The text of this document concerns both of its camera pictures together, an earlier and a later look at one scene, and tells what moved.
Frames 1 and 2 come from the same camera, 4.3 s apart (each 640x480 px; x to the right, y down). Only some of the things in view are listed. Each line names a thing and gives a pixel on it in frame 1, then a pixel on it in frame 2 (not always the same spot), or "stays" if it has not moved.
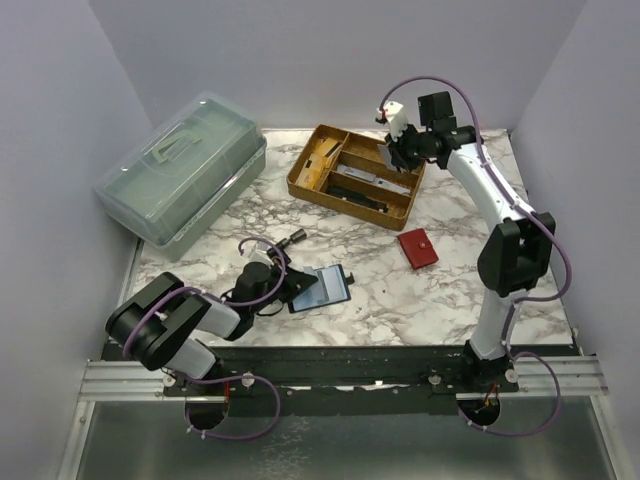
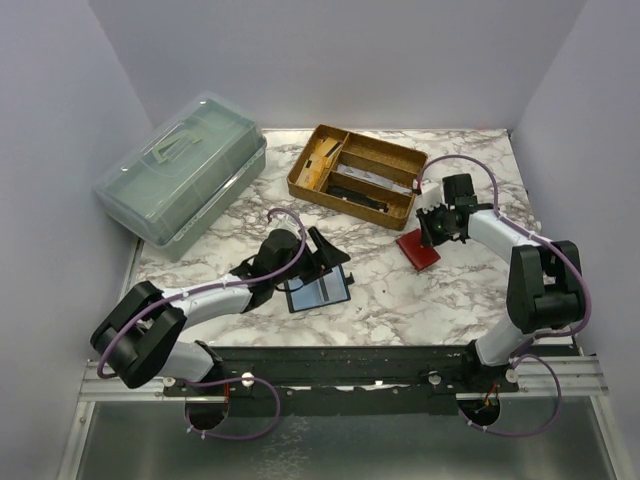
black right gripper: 400,148 → 427,227
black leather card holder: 331,287 stays
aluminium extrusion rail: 129,381 stays
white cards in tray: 366,176 stays
